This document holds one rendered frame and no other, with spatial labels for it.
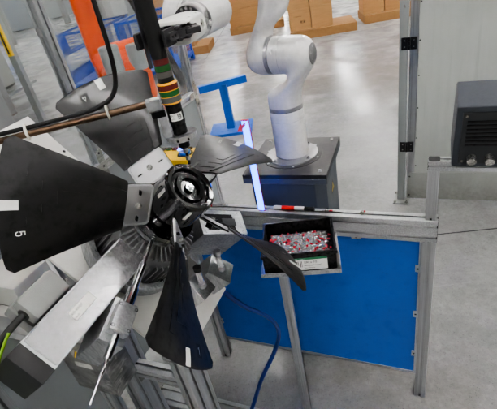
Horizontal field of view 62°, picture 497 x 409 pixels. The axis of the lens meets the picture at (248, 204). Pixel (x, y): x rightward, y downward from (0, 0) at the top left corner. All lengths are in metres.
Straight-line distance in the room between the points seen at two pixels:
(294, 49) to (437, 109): 1.50
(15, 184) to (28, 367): 0.30
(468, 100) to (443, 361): 1.25
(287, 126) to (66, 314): 0.94
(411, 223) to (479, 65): 1.48
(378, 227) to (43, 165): 0.96
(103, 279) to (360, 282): 0.94
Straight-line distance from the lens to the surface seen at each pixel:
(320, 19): 8.40
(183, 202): 0.85
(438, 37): 2.60
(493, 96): 1.15
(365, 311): 1.64
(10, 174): 0.79
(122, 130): 1.00
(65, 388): 1.85
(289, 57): 1.37
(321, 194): 1.49
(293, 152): 1.51
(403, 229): 1.35
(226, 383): 2.04
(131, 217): 0.89
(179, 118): 0.93
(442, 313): 2.25
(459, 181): 2.94
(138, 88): 1.05
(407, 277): 1.50
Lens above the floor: 1.63
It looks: 31 degrees down
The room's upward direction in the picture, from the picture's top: 12 degrees counter-clockwise
